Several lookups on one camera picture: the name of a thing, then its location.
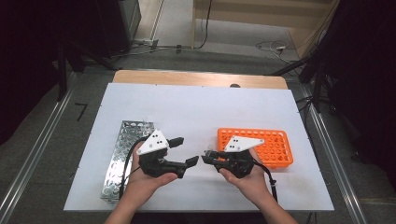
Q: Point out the beige wooden furniture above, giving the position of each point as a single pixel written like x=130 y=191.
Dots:
x=249 y=14

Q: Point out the orange plastic test tube rack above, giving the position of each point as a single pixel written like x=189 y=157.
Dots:
x=277 y=152

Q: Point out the person's right hand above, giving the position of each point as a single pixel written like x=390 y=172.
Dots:
x=253 y=186

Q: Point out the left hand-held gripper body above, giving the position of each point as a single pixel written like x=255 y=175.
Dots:
x=154 y=144

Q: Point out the dark cabinet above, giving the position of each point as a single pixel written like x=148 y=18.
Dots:
x=129 y=21

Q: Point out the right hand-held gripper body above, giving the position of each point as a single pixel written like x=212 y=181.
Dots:
x=241 y=143

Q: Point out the clear glass test tube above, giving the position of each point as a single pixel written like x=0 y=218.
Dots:
x=144 y=119
x=210 y=147

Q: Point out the black metal stand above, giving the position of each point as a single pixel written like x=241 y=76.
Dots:
x=62 y=68
x=317 y=84

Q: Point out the aluminium floor rail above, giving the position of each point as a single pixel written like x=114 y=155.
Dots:
x=330 y=146
x=34 y=146

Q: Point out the dark curtain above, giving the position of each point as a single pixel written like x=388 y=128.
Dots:
x=21 y=62
x=367 y=77

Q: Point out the white table board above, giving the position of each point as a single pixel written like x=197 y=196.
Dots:
x=193 y=109

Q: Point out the silver metal test tube rack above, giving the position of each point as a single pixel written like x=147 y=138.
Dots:
x=115 y=174

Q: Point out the person's left hand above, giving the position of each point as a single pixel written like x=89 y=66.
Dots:
x=140 y=186

